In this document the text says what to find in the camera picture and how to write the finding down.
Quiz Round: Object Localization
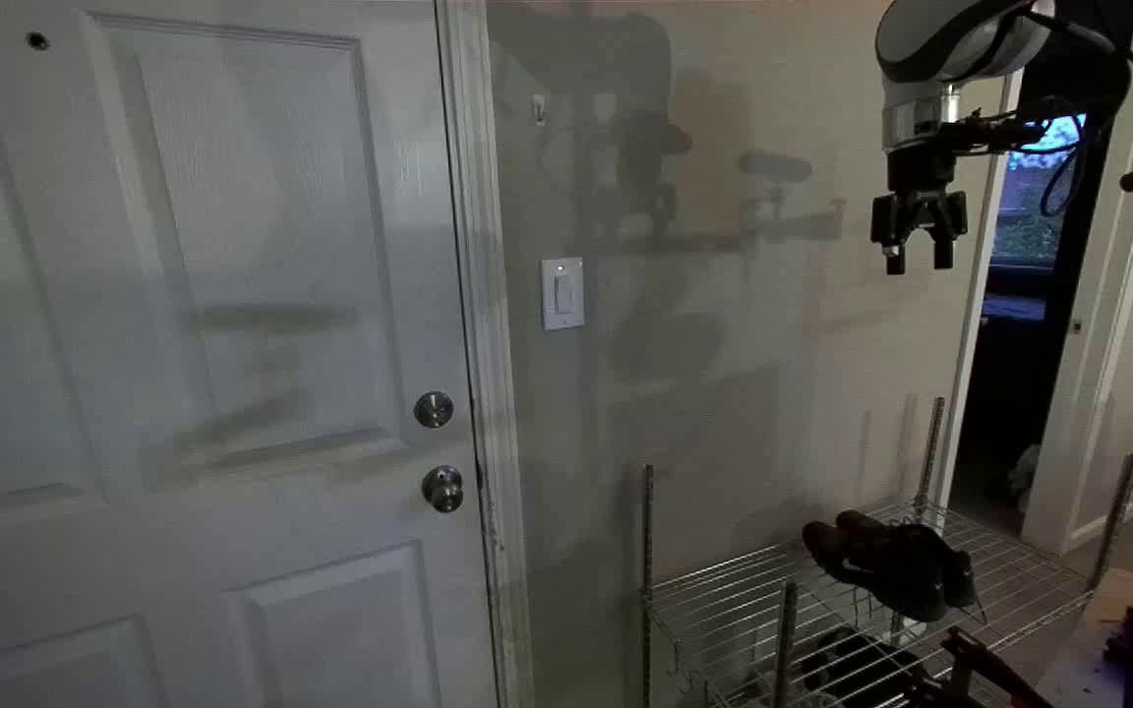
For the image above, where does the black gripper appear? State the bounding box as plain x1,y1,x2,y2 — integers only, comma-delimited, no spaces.
867,137,973,281

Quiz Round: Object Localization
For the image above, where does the white wall light switch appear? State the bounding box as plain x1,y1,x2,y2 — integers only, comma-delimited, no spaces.
539,253,590,333

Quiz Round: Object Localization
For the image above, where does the bright window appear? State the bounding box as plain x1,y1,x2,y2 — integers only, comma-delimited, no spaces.
983,112,1092,326

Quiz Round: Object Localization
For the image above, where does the black shoe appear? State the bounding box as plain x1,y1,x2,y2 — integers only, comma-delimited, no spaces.
797,517,952,624
832,508,987,622

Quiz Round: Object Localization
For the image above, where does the silver deadbolt lock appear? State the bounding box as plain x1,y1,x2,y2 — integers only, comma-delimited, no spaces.
410,387,455,434

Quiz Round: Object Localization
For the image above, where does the silver round door knob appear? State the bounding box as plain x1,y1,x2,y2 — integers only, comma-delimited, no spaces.
417,462,469,520

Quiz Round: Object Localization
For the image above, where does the white panel door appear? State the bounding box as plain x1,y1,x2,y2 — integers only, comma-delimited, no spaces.
0,0,505,708

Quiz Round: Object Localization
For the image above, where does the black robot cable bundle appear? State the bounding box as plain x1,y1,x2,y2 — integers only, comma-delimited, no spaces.
1029,0,1133,223

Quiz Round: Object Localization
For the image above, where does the white interior doorway frame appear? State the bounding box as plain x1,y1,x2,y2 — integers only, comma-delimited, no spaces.
1020,53,1133,559

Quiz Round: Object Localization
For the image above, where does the metal wire shelf rack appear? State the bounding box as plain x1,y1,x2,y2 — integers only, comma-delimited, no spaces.
634,390,1133,708

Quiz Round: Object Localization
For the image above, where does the white door frame trim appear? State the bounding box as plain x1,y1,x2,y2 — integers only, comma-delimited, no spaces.
429,0,539,708

